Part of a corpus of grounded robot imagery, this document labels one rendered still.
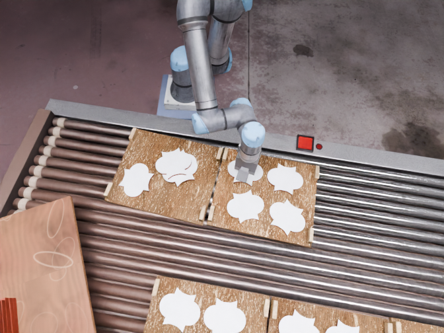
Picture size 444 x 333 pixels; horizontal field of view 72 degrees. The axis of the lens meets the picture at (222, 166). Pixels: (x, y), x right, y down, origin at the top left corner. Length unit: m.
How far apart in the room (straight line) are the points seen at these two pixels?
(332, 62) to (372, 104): 0.54
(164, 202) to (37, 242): 0.45
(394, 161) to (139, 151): 1.12
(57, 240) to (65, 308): 0.23
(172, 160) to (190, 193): 0.15
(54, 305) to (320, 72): 2.62
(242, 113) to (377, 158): 0.71
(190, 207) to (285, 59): 2.09
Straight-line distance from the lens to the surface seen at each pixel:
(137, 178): 1.31
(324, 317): 1.24
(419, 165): 1.60
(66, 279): 1.18
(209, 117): 1.04
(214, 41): 1.27
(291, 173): 1.32
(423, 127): 3.05
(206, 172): 1.29
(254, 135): 1.00
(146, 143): 1.38
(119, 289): 1.25
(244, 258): 1.22
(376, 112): 2.93
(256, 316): 1.19
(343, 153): 1.47
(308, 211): 1.29
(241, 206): 1.23
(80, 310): 1.15
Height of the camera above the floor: 2.11
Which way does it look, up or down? 65 degrees down
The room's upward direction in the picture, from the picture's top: 3 degrees clockwise
